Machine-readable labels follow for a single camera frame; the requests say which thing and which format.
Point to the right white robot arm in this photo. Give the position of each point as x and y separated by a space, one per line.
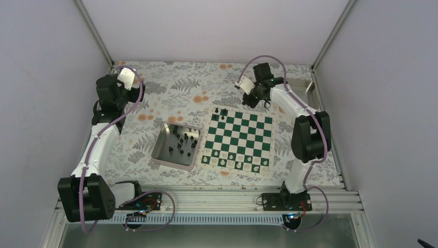
311 135

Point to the right aluminium corner post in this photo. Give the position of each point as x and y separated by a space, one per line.
333 34

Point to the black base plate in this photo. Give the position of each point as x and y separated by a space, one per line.
149 202
273 202

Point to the left aluminium corner post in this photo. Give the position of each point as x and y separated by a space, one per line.
94 32

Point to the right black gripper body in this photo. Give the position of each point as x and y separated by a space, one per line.
252 103

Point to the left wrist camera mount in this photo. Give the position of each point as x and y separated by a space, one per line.
127 77

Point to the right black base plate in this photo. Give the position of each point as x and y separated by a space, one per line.
273 202

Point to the aluminium corner post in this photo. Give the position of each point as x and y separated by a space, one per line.
333 34
94 32

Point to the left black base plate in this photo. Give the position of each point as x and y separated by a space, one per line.
149 202

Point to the green white chessboard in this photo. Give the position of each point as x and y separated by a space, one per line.
244 136

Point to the pink metal tray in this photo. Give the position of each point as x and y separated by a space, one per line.
170 135

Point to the aluminium rail frame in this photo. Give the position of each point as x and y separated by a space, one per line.
225 217

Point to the yellow metal tray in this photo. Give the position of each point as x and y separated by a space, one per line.
306 92

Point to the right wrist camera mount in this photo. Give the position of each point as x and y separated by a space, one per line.
245 84

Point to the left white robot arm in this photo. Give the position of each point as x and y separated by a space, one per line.
85 194

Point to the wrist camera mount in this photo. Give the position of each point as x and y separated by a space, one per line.
127 77
245 84

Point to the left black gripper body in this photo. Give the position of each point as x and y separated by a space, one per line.
122 102

